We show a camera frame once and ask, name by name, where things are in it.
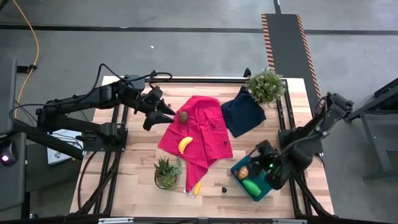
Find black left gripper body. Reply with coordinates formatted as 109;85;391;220
132;85;165;118

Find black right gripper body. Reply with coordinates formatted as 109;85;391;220
253;139;282;175

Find green toy cucumber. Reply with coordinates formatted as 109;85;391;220
242;179;262;197

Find yellow toy banana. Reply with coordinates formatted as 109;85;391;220
177;136;194;155

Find teal plastic tupperware container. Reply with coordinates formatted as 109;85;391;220
229;154;274;202

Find red cloth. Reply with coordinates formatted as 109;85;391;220
157;95;234;194

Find navy blue cloth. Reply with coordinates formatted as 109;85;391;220
220;86;267;139

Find succulent plant in black pot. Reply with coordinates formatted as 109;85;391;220
153;156;183;190

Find bushy green potted plant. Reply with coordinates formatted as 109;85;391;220
247;68;286;105

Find white printed paper booklet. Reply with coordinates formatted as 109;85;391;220
46;129;85;166

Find black metal stand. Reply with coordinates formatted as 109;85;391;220
343;77;398;181

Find black striped-edge floor mat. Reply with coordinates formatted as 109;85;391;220
261;12;323;100

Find black device with light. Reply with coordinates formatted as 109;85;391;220
0;139;17;167

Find grey cart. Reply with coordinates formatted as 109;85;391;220
0;58;29;212

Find black right camera cable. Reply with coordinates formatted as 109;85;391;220
248;144;261;160

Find black camera cable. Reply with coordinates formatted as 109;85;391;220
144;70;174;91
248;144;261;160

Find black left camera cable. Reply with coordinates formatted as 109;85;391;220
144;70;174;91

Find black table frame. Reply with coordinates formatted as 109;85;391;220
71;68;335;218

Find silver bracket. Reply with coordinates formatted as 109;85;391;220
272;218;308;224
98;217;134;224

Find yellow cable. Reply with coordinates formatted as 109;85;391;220
11;0;40;121

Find black cable clamp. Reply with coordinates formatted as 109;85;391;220
17;63;38;74

